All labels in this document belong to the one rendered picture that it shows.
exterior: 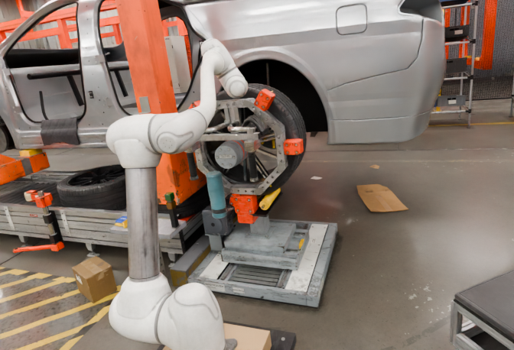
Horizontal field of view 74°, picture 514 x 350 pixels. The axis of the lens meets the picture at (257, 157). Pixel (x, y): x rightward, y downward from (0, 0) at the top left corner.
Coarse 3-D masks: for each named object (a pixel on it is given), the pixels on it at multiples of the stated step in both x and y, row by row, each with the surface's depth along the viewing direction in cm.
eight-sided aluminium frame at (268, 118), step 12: (216, 108) 184; (228, 108) 182; (252, 108) 178; (264, 120) 177; (276, 120) 180; (276, 132) 177; (204, 144) 201; (276, 144) 179; (204, 156) 202; (204, 168) 199; (276, 168) 183; (264, 180) 193; (228, 192) 198; (240, 192) 196; (252, 192) 193
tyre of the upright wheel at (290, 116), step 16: (224, 96) 190; (256, 96) 184; (272, 112) 183; (288, 112) 184; (288, 128) 183; (304, 128) 201; (304, 144) 200; (208, 160) 207; (288, 160) 189; (288, 176) 192; (272, 192) 199
